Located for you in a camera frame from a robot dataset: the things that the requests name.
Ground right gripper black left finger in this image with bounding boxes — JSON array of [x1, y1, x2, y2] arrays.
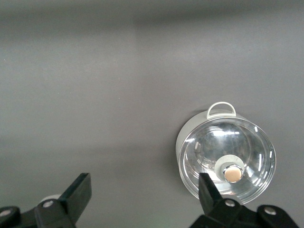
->
[[0, 172, 93, 228]]

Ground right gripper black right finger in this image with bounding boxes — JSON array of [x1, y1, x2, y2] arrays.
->
[[190, 172, 300, 228]]

